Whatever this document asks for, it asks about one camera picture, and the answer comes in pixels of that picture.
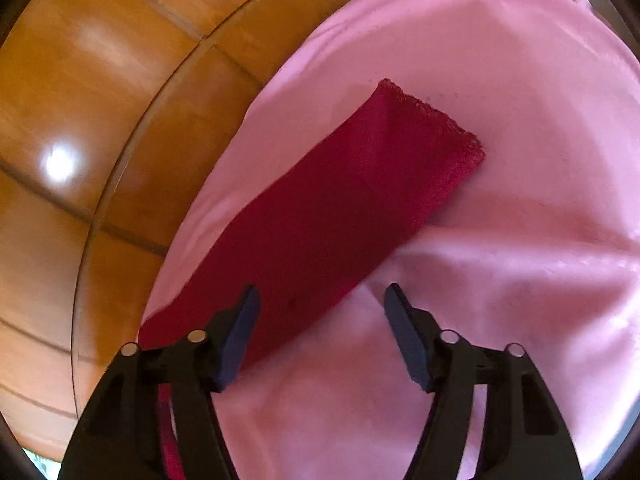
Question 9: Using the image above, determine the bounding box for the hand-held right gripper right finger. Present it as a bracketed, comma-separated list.
[384, 283, 584, 480]

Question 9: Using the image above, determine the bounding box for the wooden panelled wardrobe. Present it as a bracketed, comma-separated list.
[0, 0, 353, 463]

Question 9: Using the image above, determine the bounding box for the dark red garment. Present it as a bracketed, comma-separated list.
[138, 78, 486, 480]

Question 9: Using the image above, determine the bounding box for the pink bed sheet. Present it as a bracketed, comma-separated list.
[141, 0, 640, 480]

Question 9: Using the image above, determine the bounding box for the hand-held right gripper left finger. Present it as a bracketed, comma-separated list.
[57, 284, 261, 480]

